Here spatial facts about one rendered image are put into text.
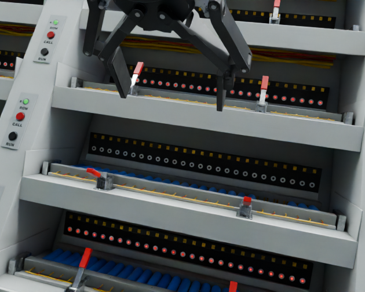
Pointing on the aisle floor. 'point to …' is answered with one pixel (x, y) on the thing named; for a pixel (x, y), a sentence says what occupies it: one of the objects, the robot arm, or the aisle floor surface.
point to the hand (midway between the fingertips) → (171, 91)
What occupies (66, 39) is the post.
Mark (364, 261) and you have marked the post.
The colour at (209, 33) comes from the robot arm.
